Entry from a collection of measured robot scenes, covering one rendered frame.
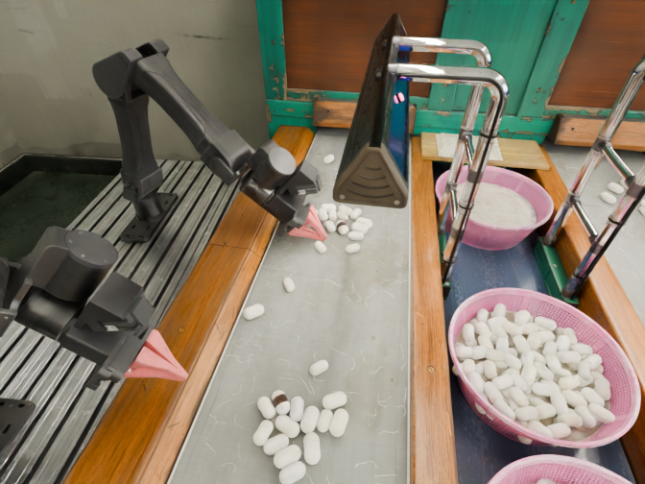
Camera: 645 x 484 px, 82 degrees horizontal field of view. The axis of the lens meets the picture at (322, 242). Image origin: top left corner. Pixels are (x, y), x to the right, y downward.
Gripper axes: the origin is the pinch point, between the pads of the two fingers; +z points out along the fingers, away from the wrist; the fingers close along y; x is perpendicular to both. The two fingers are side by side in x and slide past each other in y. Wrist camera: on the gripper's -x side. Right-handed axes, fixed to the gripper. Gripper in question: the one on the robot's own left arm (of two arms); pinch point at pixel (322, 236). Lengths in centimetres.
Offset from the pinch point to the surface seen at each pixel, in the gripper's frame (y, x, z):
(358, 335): -22.2, -5.4, 8.7
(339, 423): -38.0, -6.3, 6.5
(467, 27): 52, -41, 2
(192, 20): 128, 46, -73
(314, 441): -40.8, -4.4, 4.4
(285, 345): -26.2, 2.3, -0.2
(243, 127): 130, 75, -26
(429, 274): -8.0, -14.9, 16.1
